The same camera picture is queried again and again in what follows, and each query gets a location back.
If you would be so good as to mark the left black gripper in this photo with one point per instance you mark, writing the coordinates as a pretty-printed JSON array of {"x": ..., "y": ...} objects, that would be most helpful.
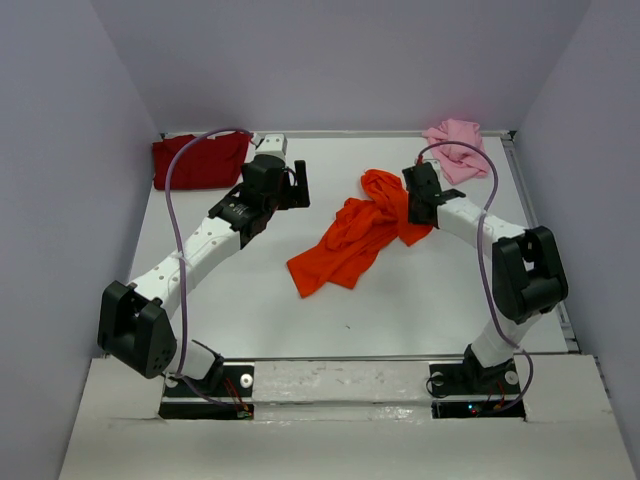
[{"x": 298, "y": 198}]

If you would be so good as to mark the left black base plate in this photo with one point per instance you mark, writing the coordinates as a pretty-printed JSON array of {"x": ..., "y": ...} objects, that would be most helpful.
[{"x": 228, "y": 399}]

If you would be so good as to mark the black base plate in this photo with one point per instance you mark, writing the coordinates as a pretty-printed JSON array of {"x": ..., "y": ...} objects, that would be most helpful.
[
  {"x": 228, "y": 399},
  {"x": 457, "y": 395}
]

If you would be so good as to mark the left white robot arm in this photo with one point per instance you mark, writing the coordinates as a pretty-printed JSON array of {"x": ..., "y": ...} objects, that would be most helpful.
[{"x": 135, "y": 318}]

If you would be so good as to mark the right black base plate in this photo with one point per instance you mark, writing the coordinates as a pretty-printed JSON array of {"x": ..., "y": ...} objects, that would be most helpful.
[{"x": 457, "y": 395}]

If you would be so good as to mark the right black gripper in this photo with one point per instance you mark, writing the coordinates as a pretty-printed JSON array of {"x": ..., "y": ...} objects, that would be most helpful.
[{"x": 412, "y": 218}]

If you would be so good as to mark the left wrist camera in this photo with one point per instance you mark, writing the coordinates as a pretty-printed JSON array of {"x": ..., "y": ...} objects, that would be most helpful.
[{"x": 273, "y": 145}]

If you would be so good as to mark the orange t-shirt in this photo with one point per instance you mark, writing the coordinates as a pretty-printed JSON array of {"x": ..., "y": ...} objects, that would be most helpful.
[{"x": 360, "y": 230}]

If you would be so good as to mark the pink crumpled t-shirt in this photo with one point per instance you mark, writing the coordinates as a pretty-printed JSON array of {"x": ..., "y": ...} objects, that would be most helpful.
[{"x": 458, "y": 163}]

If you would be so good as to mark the dark red folded t-shirt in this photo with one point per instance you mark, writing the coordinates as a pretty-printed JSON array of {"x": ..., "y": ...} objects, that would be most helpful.
[{"x": 213, "y": 163}]

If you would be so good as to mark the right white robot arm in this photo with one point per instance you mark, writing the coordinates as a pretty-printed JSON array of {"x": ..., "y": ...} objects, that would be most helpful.
[{"x": 521, "y": 273}]

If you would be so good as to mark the white front cover board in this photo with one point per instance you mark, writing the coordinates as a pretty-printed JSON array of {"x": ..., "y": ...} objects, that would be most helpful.
[{"x": 349, "y": 420}]

